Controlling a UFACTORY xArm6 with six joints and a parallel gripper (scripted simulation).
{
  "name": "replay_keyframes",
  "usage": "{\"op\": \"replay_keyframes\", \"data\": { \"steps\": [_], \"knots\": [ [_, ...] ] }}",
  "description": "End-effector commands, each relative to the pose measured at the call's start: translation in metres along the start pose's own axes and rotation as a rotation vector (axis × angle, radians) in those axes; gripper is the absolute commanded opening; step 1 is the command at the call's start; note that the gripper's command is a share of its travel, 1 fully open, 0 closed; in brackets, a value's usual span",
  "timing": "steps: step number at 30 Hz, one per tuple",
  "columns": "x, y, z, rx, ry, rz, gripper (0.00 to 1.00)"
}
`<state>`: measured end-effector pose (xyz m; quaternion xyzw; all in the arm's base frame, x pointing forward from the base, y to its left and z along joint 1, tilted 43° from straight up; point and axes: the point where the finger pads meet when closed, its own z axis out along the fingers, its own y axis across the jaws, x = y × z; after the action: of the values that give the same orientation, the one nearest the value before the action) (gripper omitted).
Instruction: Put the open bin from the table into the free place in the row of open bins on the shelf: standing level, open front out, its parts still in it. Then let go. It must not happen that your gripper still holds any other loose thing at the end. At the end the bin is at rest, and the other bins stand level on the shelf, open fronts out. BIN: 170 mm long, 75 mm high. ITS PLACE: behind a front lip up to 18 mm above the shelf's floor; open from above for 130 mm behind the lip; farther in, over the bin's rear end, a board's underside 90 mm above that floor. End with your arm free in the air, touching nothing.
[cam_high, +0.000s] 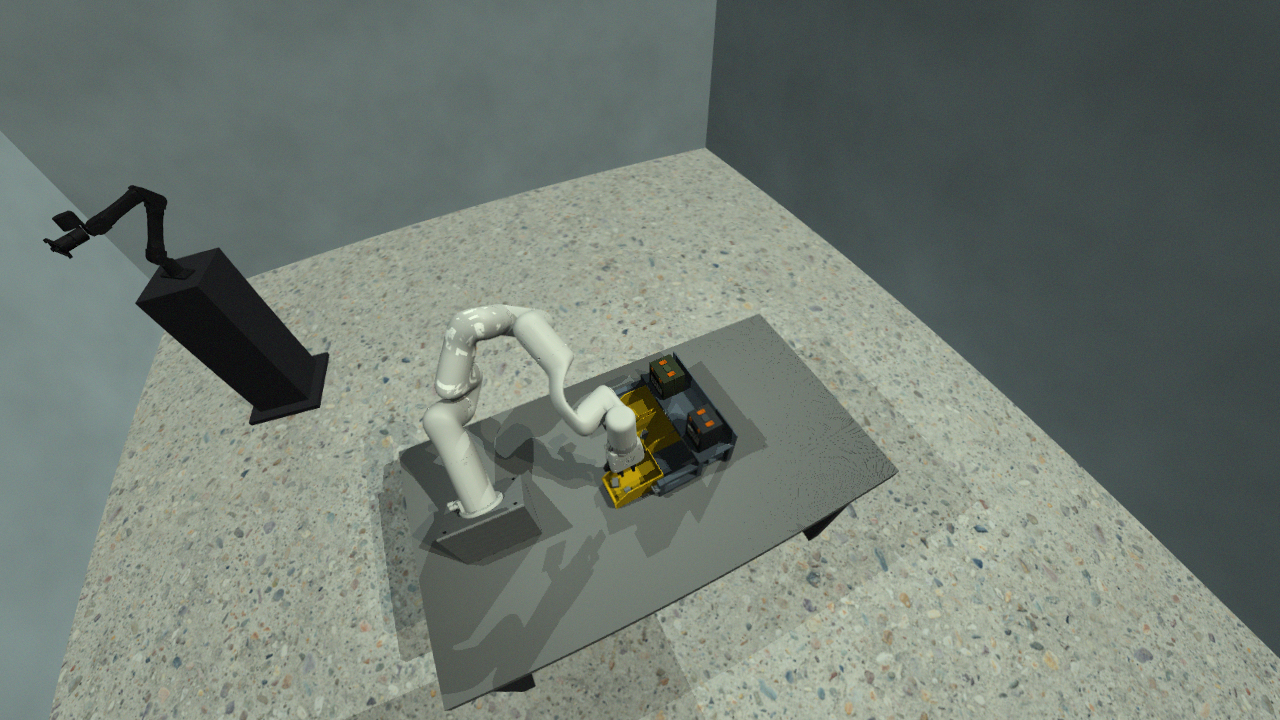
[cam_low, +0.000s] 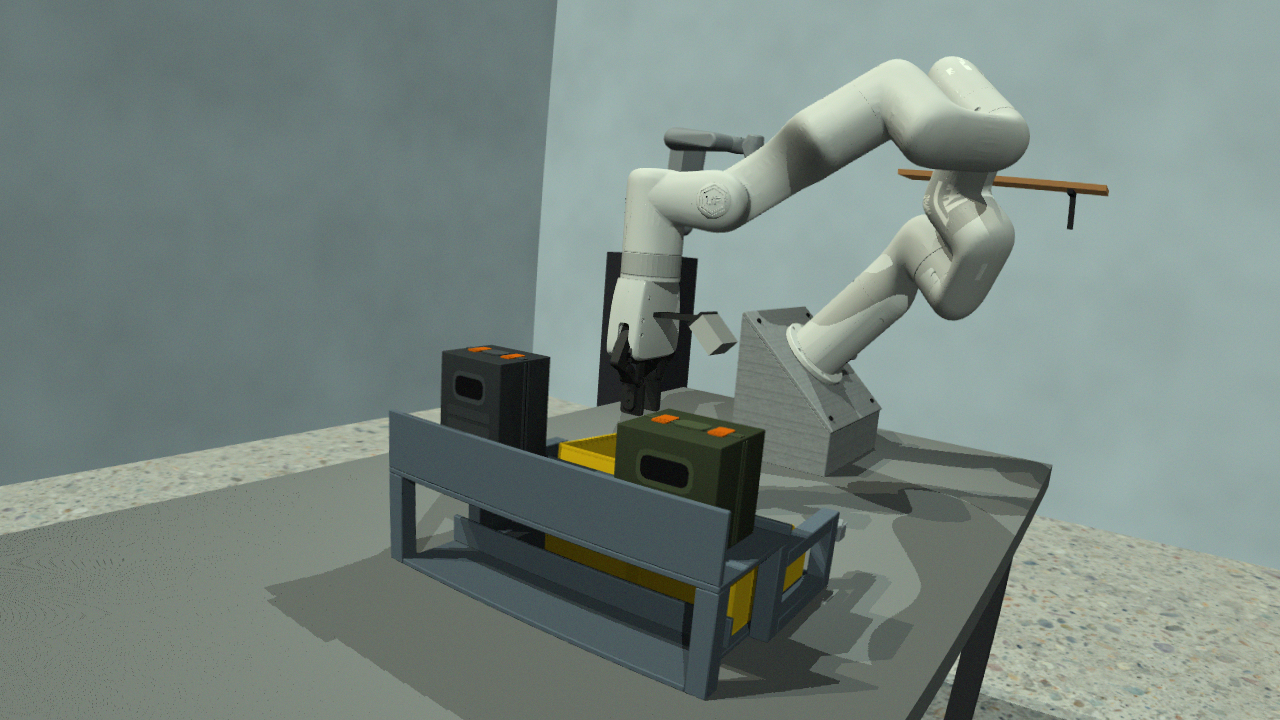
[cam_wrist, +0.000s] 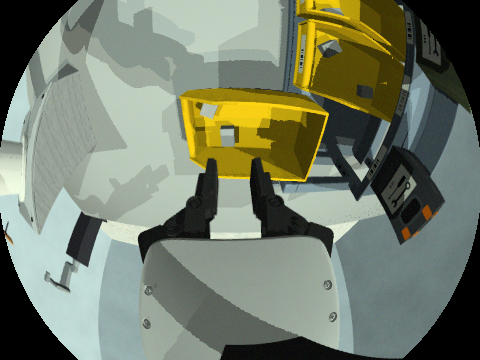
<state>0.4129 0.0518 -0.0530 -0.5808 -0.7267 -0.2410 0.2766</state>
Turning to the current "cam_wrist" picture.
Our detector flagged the dark green case with handle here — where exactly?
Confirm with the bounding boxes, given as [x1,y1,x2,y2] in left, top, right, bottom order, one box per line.
[413,12,471,114]

